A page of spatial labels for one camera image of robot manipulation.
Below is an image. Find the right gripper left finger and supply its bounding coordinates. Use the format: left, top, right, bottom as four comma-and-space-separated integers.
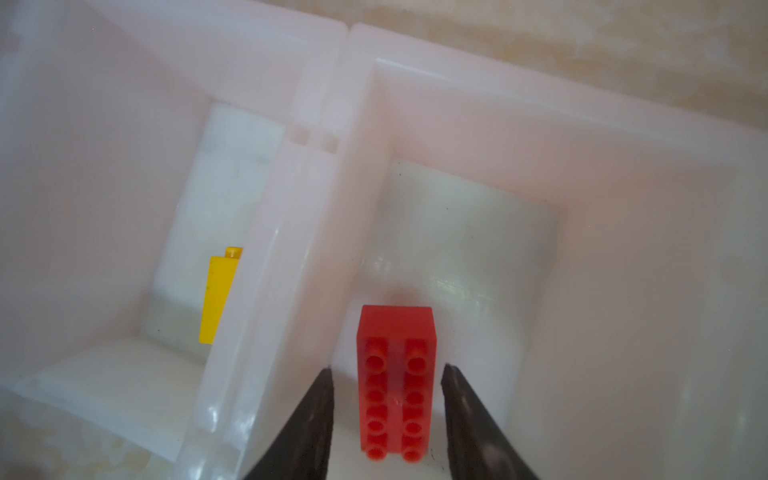
244, 367, 334, 480

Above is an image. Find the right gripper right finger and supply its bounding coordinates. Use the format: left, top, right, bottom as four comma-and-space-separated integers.
441, 364, 538, 480

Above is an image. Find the red lego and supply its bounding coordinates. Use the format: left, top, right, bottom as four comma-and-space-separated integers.
356, 305, 437, 463

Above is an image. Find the yellow lego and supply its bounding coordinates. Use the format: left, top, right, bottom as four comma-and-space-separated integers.
199, 247, 242, 345

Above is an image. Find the white three-compartment bin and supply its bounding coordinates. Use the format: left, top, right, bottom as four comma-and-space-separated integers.
1, 1, 767, 479

